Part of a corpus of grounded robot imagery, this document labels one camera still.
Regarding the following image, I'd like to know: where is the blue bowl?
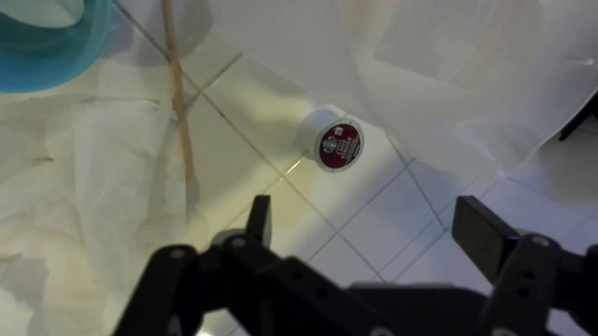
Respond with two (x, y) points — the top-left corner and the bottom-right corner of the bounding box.
(0, 0), (117, 95)

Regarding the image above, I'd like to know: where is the white coffee pod red lid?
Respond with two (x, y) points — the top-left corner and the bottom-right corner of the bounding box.
(298, 106), (367, 175)

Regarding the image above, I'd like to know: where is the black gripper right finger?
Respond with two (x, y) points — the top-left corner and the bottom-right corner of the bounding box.
(451, 194), (598, 336)

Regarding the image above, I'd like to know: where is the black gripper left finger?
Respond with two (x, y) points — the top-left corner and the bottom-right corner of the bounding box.
(111, 194), (401, 336)

